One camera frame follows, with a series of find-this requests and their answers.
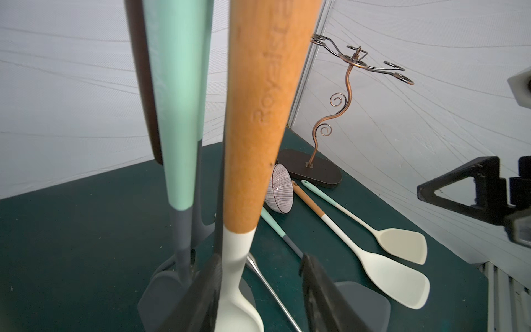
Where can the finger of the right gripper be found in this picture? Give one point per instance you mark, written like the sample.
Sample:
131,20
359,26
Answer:
475,189

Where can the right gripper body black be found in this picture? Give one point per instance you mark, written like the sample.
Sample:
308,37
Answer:
517,220

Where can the dark brown handled utensil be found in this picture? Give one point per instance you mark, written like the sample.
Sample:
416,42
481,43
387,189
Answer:
138,37

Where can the cream spoon wooden handle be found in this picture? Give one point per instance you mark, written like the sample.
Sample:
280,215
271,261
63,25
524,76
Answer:
268,43

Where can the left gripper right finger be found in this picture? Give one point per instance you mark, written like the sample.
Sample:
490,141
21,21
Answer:
325,307

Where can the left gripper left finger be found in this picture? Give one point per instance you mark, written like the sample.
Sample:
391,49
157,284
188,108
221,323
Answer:
198,308

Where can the steel turner metal handle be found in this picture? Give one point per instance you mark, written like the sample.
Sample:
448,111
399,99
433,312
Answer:
251,263

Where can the pink striped bowl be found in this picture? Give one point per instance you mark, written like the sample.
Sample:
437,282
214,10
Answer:
279,196

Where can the cream spatula wooden handle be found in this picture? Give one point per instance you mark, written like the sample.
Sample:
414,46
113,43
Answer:
403,284

